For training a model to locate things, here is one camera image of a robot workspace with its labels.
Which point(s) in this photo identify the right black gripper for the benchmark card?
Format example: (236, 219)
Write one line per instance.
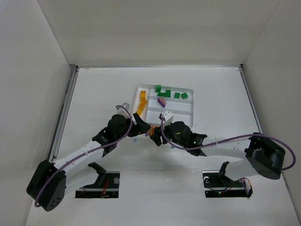
(161, 135)

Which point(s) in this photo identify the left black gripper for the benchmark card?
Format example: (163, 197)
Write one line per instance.
(137, 125)

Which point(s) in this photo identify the orange round lego figure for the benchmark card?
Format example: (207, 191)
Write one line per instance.
(153, 130)

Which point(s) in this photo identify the yellow lego brick pair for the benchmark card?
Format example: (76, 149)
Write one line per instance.
(141, 107)

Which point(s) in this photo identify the purple lego brick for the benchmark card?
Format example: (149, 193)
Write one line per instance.
(162, 102)

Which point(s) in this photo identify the green curved lego brick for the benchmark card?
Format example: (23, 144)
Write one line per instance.
(158, 88)

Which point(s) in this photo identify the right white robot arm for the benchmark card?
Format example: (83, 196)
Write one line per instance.
(255, 153)

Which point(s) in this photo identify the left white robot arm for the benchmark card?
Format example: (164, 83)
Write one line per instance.
(52, 180)

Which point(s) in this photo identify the white divided sorting tray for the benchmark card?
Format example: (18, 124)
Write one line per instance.
(182, 109)

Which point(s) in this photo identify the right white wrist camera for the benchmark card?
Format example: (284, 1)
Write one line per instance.
(166, 117)

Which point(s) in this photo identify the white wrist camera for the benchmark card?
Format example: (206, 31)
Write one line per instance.
(166, 117)
(125, 111)

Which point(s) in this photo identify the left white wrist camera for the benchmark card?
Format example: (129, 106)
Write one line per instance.
(125, 111)

